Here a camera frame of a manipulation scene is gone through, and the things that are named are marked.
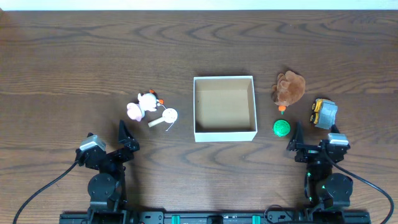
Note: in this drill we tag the grey yellow toy truck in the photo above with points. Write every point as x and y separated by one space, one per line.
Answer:
323 113

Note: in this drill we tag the brown plush toy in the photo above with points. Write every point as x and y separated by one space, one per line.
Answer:
290 87

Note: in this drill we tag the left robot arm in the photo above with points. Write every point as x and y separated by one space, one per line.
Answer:
107 189

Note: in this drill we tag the white cardboard box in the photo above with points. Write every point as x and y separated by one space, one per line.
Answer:
224 109

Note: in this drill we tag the pink white figurine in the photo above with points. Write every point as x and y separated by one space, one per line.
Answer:
146 102

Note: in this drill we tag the green round toy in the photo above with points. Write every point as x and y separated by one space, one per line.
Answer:
281 128

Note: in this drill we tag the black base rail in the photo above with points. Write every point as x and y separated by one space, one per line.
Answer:
270 216

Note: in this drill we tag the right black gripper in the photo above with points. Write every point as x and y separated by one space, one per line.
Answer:
313 149

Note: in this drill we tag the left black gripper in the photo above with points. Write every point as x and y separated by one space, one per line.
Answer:
112 154

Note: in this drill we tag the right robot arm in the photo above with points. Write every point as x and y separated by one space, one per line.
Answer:
324 189

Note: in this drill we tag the small round paper fan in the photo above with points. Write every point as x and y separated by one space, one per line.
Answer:
169 115

